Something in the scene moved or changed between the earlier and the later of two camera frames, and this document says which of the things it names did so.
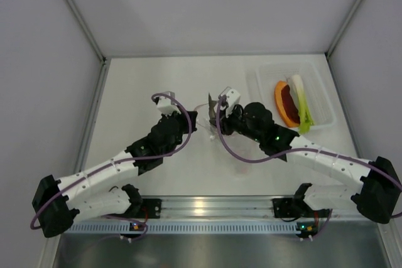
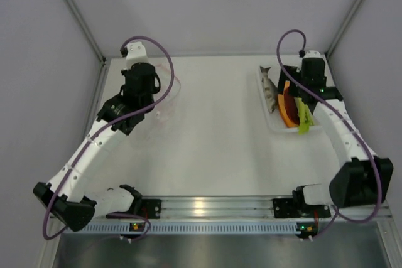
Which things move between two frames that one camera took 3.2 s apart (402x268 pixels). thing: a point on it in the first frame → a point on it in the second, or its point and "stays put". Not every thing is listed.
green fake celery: (306, 119) stays put
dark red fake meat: (289, 104) stays put
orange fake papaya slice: (278, 88) stays put
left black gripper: (192, 115) → (155, 89)
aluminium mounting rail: (233, 208) stays put
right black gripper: (225, 122) → (284, 77)
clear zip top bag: (234, 147) → (162, 116)
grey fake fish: (212, 113) → (270, 90)
